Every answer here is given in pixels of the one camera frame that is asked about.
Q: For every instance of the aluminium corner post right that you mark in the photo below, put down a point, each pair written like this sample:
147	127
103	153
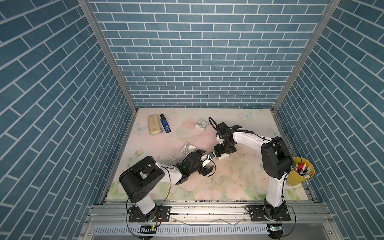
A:
318	30

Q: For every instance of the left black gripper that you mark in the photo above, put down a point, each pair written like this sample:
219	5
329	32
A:
205	171

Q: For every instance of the aluminium corner post left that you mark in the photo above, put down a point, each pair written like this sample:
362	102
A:
95	26

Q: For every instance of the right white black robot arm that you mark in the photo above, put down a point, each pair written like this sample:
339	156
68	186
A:
276	157

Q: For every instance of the beige zippered pencil case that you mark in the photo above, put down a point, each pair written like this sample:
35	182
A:
154	125

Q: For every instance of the white jewelry box base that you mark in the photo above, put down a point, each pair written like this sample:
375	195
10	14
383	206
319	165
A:
222	157

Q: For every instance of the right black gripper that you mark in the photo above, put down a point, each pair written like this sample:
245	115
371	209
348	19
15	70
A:
217	150

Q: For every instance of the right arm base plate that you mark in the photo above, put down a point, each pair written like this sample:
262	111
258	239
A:
268	212

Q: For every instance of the aluminium corner post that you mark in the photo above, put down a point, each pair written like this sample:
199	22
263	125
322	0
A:
318	30
95	26

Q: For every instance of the yellow pen cup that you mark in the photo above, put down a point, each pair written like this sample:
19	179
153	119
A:
302	170

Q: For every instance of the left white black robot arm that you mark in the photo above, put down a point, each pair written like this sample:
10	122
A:
139	180

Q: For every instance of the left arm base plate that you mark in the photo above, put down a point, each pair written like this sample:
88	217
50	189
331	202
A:
159	214

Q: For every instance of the aluminium front rail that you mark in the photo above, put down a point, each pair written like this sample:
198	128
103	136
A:
228	220

